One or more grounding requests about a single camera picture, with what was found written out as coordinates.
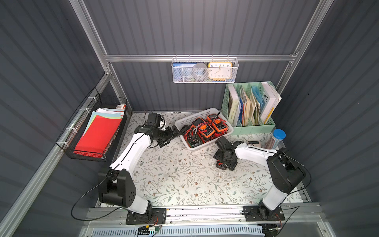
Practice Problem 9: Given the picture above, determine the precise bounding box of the orange multimeter diagonal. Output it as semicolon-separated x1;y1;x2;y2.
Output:
192;118;215;143

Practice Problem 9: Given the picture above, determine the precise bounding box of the blue box in wall basket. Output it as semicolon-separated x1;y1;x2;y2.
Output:
172;62;196;83

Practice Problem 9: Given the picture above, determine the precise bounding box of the white book in organizer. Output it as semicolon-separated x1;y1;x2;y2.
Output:
260;82;282;124

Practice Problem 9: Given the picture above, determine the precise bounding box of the white plastic perforated basket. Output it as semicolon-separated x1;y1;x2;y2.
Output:
174;108;234;151

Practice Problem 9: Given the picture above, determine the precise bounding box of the small black multimeter with leads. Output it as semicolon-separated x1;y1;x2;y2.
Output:
216;160;228;170

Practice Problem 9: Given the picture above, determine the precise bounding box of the black wire wall tray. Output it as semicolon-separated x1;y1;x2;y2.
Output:
56;89;128;162

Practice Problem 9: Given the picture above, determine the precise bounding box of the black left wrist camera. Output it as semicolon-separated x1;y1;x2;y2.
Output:
146;113;165;129

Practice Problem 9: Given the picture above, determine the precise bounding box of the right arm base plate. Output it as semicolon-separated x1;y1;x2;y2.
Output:
241;205;286;222

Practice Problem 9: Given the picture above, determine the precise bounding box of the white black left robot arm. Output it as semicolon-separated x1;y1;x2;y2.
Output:
98;125;181;214

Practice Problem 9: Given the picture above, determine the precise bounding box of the dark green multimeter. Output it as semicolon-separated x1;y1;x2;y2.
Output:
185;134;204;148

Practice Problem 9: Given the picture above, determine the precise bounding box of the yellow analog clock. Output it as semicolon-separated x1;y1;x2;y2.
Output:
208;62;233;80

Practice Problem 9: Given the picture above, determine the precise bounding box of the red paper folder stack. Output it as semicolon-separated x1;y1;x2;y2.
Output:
74;112;122;158

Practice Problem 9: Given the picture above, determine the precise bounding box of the pink calculator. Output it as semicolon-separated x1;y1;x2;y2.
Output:
248;141;262;148

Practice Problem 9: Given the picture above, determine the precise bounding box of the orange multimeter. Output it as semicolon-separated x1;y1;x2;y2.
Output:
207;114;229;134

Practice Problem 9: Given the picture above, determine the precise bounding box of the green desktop file organizer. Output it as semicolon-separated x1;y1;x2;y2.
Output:
221;82;276;135

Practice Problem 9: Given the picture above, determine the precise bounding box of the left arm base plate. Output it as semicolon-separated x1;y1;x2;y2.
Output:
125;208;167;225

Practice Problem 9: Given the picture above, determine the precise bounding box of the grey tape roll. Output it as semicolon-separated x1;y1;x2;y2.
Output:
192;63;208;82

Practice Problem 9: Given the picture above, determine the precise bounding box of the blue lid clear jar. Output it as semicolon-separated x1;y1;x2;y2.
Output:
264;129;286;150

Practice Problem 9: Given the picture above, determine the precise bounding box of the tiny black multimeter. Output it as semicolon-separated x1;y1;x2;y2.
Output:
181;125;196;140

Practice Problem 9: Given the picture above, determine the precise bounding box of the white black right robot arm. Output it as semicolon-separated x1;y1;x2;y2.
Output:
214;136;308;216

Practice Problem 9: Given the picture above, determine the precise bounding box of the white wire wall basket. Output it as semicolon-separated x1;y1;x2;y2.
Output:
171;57;239;84

